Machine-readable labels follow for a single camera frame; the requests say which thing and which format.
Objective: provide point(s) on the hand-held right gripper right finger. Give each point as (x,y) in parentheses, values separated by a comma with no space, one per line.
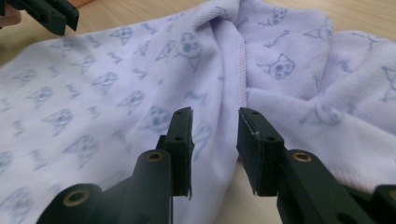
(260,152)

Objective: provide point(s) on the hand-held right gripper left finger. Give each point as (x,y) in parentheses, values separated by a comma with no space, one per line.
(180,149)

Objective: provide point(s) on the pale lilac printed towel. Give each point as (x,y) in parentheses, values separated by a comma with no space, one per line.
(93,77)

